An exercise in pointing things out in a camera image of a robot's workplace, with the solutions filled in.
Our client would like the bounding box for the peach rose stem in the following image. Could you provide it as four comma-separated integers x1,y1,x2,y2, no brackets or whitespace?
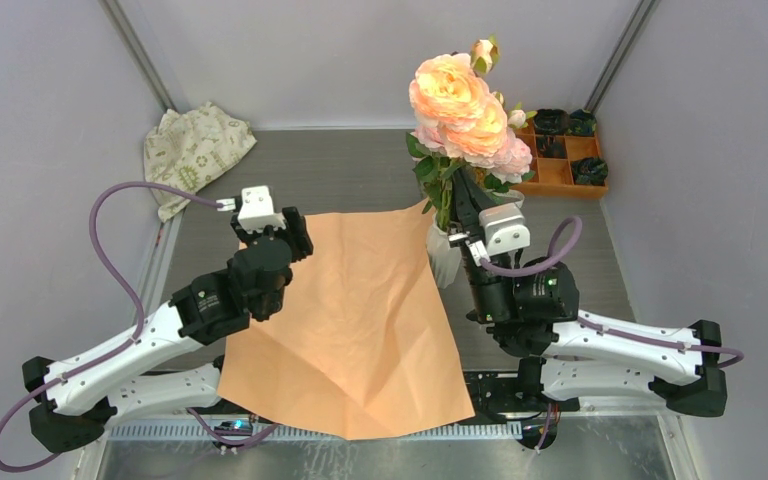
478,103,537,194
409,34,510,233

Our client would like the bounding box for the orange wrapping paper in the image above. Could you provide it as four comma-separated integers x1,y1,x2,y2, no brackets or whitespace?
218,204,474,440

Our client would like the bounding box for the beige printed ribbon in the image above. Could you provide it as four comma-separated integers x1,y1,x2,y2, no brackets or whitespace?
498,190,525,209

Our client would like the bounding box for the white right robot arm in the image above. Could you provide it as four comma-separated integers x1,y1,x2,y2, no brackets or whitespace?
447,172,742,418

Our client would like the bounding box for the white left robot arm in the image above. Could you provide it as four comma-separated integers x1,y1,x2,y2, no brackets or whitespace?
22,207,313,453

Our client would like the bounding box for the white ribbed ceramic vase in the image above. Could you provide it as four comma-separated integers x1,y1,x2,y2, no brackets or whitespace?
426,221,462,289

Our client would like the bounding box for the orange wooden compartment tray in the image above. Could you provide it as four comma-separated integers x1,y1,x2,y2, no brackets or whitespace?
514,119,609,200

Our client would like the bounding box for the dark rolled cloth middle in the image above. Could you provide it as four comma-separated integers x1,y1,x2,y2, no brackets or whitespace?
537,136,567,159

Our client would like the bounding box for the dark rolled cloth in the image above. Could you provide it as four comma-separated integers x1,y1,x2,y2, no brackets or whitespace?
567,109,597,137
533,109,570,135
570,157,609,186
537,136,567,159

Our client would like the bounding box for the dark rolled cloth back left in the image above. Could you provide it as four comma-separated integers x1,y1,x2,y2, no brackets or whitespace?
533,109,570,135

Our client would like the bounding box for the cream green printed cloth bag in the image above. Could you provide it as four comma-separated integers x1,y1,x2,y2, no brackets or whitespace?
143,102,257,194

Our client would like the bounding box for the dark rolled cloth front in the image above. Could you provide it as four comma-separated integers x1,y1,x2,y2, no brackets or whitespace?
570,157,609,186

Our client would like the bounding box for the dark rolled cloth back right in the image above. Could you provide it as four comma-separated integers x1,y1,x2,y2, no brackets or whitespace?
567,109,597,137

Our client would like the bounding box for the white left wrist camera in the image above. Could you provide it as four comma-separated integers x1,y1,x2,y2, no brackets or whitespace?
217,185,287,234

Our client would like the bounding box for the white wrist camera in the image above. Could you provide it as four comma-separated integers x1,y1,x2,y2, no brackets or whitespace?
448,203,531,266
217,185,287,234

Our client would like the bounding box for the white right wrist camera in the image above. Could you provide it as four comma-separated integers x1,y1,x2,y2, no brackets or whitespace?
448,203,531,266

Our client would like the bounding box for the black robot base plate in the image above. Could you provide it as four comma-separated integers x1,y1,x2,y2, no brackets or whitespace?
194,370,580,425

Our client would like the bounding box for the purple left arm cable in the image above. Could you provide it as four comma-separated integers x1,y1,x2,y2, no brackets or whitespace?
0,182,283,474

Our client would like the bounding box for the aluminium front frame rail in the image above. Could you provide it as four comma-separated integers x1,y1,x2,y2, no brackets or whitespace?
102,397,677,447

